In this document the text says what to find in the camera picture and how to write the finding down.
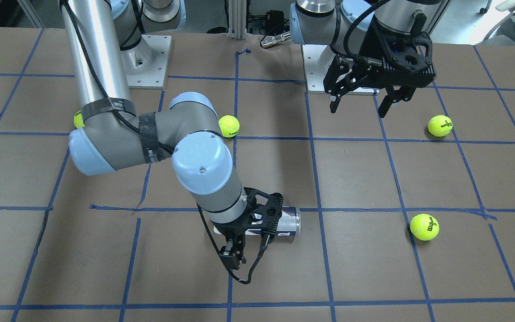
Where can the clear Wilson tennis ball can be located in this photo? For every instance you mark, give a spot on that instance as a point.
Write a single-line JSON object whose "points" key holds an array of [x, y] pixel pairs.
{"points": [[289, 223]]}

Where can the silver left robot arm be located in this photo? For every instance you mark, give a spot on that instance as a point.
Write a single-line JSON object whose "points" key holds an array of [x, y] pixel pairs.
{"points": [[343, 25]]}

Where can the yellow Wilson 3 tennis ball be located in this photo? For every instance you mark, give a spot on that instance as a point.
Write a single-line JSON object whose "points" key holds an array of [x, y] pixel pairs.
{"points": [[424, 227]]}

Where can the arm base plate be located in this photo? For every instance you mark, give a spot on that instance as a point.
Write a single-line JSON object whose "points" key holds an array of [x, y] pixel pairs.
{"points": [[316, 62], [146, 64]]}

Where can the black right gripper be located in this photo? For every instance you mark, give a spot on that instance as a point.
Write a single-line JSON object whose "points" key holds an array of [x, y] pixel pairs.
{"points": [[230, 233]]}

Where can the yellow tennis ball behind arm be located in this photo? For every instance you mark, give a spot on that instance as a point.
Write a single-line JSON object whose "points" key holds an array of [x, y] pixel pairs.
{"points": [[78, 120]]}

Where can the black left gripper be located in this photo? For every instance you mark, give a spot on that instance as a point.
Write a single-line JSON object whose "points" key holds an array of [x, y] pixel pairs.
{"points": [[367, 47]]}

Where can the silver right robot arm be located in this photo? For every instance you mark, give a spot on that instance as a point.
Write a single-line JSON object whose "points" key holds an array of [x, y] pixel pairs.
{"points": [[115, 136]]}

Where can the yellow tennis ball near base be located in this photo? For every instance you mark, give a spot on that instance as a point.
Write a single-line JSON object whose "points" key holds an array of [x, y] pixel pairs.
{"points": [[229, 126]]}

